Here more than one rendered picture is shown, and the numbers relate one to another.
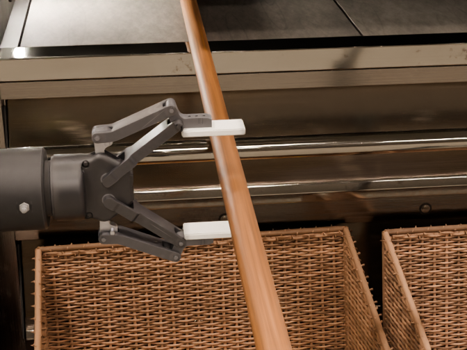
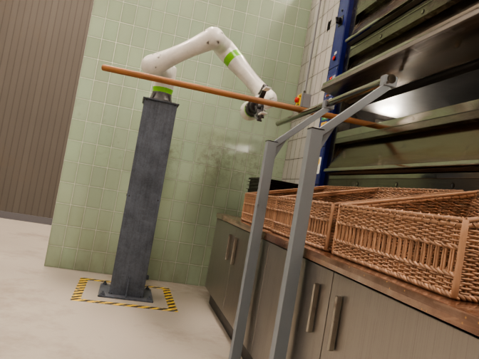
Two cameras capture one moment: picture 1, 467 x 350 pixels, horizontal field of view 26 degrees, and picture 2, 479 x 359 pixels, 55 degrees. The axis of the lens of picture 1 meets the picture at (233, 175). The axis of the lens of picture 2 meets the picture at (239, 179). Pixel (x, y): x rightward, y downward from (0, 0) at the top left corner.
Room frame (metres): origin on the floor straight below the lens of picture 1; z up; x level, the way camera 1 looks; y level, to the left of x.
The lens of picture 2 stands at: (0.74, -2.27, 0.70)
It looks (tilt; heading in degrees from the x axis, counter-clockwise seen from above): 2 degrees up; 84
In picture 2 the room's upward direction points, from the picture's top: 10 degrees clockwise
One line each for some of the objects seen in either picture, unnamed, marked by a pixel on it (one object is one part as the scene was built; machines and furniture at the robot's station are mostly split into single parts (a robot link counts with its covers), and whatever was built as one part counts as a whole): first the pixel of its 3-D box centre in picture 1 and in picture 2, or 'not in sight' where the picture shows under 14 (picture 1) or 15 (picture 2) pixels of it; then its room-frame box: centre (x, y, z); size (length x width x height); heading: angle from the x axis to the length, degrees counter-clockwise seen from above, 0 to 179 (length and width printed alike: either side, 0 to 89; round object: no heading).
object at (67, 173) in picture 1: (92, 185); (257, 105); (1.03, 0.16, 1.20); 0.09 x 0.07 x 0.08; 96
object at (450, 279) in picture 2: not in sight; (469, 229); (1.46, -1.17, 0.72); 0.56 x 0.49 x 0.28; 96
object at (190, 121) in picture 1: (188, 113); not in sight; (1.04, 0.05, 1.28); 0.05 x 0.01 x 0.03; 96
